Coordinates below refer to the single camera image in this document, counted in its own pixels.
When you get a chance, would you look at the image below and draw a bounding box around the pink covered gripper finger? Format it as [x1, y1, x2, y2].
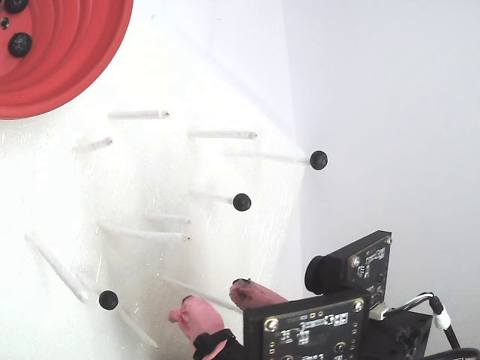
[167, 295, 245, 360]
[229, 278, 290, 311]

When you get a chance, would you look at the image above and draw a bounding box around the black fisheye lens camera module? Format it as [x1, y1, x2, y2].
[304, 229, 393, 309]

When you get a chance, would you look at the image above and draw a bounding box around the black camera circuit board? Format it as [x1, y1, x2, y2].
[242, 295, 371, 360]

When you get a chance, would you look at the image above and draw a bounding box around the black cable with white tape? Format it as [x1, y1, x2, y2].
[382, 292, 463, 352]

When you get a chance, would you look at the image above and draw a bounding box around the dark round blueberry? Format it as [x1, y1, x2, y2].
[98, 289, 119, 311]
[7, 31, 34, 59]
[232, 193, 253, 212]
[3, 0, 30, 15]
[309, 150, 329, 172]

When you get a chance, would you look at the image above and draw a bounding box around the red collapsible silicone cup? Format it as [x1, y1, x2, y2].
[0, 0, 134, 120]

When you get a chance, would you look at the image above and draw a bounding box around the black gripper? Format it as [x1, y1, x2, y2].
[369, 310, 433, 360]

